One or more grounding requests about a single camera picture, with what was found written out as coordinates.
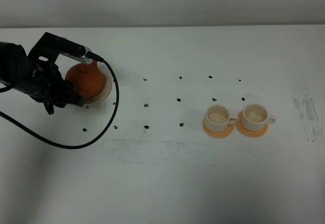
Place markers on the right orange coaster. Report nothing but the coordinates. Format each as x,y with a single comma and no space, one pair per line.
248,133

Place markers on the orange coaster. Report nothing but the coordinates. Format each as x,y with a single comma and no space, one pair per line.
218,135
248,133

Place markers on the white teacup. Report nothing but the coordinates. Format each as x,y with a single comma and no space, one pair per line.
255,117
217,118

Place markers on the brown clay teapot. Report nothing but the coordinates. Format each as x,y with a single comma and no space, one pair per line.
87,79

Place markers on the left white teacup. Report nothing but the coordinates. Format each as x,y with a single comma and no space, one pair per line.
217,118

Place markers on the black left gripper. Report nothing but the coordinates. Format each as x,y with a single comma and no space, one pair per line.
53,90

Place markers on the right white teacup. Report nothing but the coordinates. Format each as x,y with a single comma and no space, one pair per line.
255,117

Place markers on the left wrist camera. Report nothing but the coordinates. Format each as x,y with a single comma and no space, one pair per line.
74,51

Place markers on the beige teapot saucer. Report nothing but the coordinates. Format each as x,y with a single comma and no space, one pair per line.
102,95

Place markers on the left orange coaster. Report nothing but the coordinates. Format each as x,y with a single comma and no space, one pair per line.
218,135

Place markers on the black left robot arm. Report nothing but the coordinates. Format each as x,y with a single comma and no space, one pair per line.
17,70

